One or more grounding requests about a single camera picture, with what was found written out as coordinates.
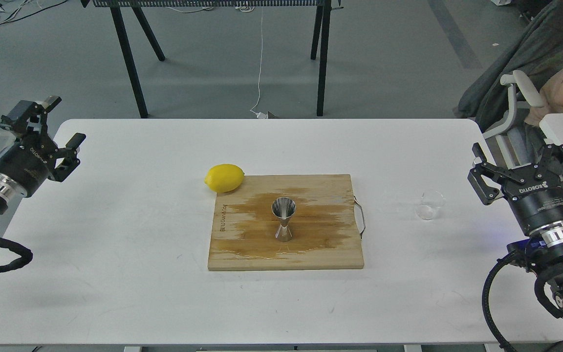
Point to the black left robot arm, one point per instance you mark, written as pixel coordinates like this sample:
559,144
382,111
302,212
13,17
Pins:
8,190

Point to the black metal frame table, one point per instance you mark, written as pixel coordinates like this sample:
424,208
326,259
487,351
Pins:
223,41

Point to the wooden cutting board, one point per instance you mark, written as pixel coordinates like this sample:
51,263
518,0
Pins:
324,231

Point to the small clear glass cup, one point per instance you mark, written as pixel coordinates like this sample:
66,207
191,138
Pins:
430,204

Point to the dark grey jacket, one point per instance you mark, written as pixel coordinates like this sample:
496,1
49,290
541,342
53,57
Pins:
538,52

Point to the yellow lemon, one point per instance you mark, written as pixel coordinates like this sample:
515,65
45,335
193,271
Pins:
224,178

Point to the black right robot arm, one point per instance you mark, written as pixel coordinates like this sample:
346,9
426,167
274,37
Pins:
542,255

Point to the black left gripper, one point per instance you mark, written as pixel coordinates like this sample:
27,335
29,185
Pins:
34,157

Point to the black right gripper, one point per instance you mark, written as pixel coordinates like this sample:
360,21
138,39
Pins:
538,202

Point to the white office chair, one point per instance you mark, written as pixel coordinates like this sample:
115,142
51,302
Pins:
506,142

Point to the steel double jigger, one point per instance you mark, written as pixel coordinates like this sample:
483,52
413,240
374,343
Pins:
283,209

